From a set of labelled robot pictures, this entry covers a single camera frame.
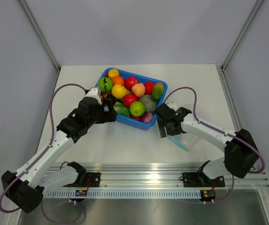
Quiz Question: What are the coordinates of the red tomato centre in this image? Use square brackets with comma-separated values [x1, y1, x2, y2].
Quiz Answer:
[123, 93, 138, 108]

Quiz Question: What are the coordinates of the red apple back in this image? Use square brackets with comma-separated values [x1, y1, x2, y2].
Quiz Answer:
[124, 76, 139, 90]

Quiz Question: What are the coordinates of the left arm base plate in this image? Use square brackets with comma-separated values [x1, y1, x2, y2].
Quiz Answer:
[79, 172, 101, 188]

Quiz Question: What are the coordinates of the yellow apple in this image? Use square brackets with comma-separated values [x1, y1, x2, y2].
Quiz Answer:
[112, 84, 127, 99]

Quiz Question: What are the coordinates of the orange fruit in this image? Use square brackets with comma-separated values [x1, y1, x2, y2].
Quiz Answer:
[112, 76, 124, 85]

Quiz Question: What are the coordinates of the left aluminium frame post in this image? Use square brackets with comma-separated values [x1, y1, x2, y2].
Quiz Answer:
[19, 0, 60, 72]

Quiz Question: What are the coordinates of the right aluminium frame post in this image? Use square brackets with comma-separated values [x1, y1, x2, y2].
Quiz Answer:
[220, 0, 265, 71]

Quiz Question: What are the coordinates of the purple cable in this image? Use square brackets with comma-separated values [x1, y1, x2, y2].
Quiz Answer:
[0, 83, 88, 222]
[164, 87, 266, 204]

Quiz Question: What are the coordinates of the clear zip top bag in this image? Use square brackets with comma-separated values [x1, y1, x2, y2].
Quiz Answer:
[167, 133, 201, 152]

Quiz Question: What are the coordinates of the small red tomato front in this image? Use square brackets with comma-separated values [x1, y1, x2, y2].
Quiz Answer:
[131, 115, 142, 121]

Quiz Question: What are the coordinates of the aluminium frame post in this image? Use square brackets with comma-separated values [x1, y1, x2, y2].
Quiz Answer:
[19, 0, 60, 72]
[220, 0, 265, 71]

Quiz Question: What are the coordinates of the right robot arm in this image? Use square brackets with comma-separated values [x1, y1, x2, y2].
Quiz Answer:
[156, 103, 259, 188]

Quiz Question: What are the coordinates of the netted cantaloupe melon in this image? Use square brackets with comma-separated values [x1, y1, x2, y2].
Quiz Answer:
[139, 95, 157, 114]

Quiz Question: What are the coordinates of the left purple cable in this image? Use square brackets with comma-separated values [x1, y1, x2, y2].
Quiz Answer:
[0, 83, 88, 222]

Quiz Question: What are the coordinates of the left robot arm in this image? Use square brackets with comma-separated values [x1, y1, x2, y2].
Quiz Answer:
[1, 97, 117, 213]

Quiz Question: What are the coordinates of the green lettuce leaf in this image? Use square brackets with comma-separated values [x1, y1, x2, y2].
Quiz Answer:
[113, 102, 130, 118]

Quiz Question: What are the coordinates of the blue plastic bin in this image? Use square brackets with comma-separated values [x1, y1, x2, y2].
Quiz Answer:
[97, 67, 168, 130]

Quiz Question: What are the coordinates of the striped green watermelon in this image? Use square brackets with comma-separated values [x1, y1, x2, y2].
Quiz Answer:
[97, 77, 113, 93]

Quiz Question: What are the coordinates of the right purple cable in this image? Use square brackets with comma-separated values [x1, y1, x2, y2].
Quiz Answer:
[164, 87, 266, 204]

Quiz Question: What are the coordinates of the red tomato right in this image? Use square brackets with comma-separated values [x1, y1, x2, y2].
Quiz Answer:
[144, 81, 155, 95]

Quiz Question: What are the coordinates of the aluminium mounting rail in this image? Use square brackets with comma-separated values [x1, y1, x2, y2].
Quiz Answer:
[79, 163, 269, 189]

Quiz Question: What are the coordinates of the orange peach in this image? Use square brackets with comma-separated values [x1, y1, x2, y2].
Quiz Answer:
[131, 83, 145, 98]

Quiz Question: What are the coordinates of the purple onion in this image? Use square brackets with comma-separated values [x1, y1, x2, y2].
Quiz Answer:
[141, 112, 154, 124]

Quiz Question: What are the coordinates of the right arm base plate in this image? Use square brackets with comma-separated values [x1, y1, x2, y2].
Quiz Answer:
[179, 172, 225, 188]

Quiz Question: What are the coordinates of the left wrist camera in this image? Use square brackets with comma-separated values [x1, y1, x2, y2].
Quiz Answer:
[85, 87, 102, 104]

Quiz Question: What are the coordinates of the white slotted cable duct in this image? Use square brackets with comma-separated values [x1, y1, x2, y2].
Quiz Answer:
[46, 189, 201, 199]

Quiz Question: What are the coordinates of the yellow lemon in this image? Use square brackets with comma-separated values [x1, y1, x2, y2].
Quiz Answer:
[108, 68, 120, 79]

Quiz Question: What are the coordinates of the green apple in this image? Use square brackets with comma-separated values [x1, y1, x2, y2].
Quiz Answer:
[129, 101, 145, 117]

